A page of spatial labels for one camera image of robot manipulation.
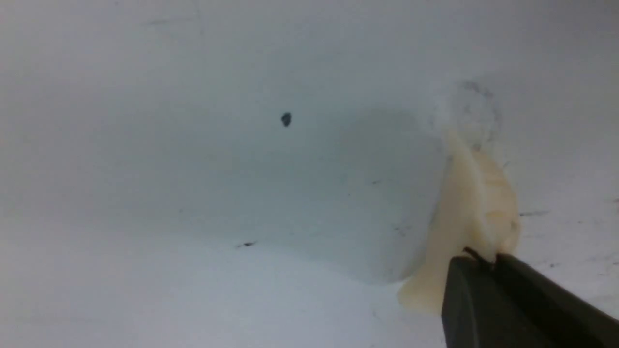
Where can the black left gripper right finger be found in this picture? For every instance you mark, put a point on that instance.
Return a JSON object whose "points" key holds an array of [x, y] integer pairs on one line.
{"points": [[567, 320]]}

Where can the white dumpling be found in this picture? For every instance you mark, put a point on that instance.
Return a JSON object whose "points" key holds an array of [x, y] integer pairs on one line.
{"points": [[477, 208]]}

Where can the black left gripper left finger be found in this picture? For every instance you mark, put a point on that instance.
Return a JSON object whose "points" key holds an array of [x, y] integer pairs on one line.
{"points": [[477, 312]]}

